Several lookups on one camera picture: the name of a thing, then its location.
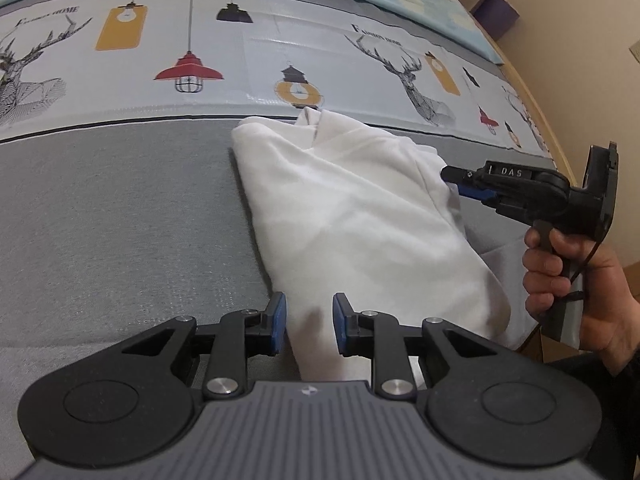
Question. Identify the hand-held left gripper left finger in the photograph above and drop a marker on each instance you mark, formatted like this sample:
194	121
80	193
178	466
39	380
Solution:
278	325

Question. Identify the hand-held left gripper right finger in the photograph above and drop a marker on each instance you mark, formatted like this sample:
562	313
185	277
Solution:
340	325

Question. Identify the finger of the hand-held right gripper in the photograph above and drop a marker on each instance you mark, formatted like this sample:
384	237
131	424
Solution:
480	193
500	174

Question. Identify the white garment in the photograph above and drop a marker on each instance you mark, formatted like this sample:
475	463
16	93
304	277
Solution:
360	210

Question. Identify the person's right hand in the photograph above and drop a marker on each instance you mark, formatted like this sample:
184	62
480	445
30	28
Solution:
600	300

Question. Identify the purple box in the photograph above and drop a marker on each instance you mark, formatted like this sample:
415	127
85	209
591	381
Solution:
495	15

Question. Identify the grey bed cover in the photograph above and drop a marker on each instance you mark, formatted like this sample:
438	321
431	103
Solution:
115	210

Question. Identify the wooden bed frame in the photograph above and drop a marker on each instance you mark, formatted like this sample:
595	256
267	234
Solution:
540	110

